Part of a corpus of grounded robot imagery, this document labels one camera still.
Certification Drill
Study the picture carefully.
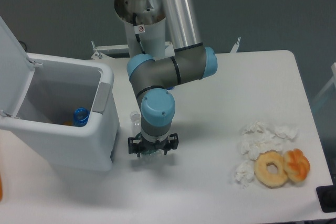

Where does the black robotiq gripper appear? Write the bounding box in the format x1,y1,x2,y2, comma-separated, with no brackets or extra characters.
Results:
128,133,179,157

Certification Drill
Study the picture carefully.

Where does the clear bottle with green label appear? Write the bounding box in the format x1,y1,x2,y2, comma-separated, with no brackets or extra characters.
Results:
129,111,162,162

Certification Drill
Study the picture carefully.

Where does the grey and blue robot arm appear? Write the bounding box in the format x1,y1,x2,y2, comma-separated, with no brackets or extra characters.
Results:
114,0,218,155

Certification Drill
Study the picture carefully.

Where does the blue bottle in bin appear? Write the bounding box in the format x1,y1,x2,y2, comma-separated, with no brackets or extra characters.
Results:
72,108,90,127

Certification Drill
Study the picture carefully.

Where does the orange item in bin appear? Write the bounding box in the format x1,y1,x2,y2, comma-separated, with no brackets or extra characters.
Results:
63,121,74,126

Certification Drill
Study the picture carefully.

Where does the crumpled white tissue bottom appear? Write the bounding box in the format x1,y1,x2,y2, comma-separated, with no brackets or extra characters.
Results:
234,160,255,188

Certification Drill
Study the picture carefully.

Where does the crumpled white tissue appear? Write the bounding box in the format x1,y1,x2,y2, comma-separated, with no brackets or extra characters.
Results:
234,160,255,188
238,135,283,161
239,121,299,141

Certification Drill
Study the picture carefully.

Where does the crumpled white tissue middle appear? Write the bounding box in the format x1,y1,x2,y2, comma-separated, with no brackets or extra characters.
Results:
238,135,283,161

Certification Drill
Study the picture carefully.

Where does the crumpled white tissue top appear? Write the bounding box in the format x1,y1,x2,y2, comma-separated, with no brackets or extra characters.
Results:
239,121,299,141

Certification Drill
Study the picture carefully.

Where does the white trash bin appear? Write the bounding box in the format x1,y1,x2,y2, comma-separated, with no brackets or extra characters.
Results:
1,54,120,171

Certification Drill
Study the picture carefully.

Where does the orange glazed twisted bun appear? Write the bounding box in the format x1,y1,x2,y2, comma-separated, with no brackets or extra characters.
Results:
283,148,310,183

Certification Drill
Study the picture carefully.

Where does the white trash bin lid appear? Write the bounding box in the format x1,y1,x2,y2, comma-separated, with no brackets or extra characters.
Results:
1,19,43,118

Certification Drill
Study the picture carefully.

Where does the orange object at left edge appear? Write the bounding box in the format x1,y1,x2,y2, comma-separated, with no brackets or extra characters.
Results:
0,176,3,202

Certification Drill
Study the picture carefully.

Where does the black device at table corner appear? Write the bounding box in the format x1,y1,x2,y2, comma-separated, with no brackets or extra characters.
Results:
316,185,335,213

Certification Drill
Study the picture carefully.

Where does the plain ring doughnut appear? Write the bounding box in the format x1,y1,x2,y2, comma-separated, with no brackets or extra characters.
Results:
254,151,288,188

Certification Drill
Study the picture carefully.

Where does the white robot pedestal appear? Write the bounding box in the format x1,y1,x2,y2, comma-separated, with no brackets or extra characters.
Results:
114,0,166,59

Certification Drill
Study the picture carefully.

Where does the white frame at right edge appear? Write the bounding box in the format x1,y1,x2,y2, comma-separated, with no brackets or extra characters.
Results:
311,62,335,114

